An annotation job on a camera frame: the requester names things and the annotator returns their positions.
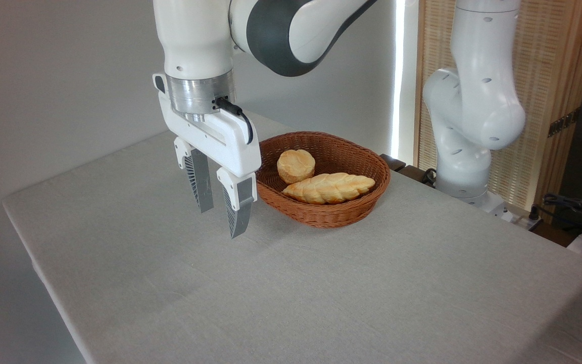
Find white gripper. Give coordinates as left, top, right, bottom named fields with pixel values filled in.
left=153, top=73, right=262, bottom=239

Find round bread roll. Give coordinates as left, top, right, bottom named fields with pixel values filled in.
left=277, top=149, right=316, bottom=185

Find braided bread loaf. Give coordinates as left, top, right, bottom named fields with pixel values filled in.
left=281, top=172, right=376, bottom=205

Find brown wicker basket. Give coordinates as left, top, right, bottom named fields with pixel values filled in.
left=256, top=131, right=392, bottom=229

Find grey tablecloth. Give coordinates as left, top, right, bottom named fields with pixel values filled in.
left=2, top=106, right=582, bottom=364

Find dark brown wooden block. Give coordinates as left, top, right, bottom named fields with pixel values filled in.
left=379, top=153, right=407, bottom=172

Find dark metal screen hinge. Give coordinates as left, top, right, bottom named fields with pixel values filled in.
left=547, top=107, right=581, bottom=138

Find wooden slatted screen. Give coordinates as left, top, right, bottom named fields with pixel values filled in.
left=414, top=0, right=582, bottom=213

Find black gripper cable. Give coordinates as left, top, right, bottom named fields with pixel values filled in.
left=215, top=97, right=255, bottom=146

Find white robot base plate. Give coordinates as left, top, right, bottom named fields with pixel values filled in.
left=465, top=191, right=517, bottom=223

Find black cable bundle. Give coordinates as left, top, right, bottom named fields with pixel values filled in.
left=529, top=193, right=582, bottom=239

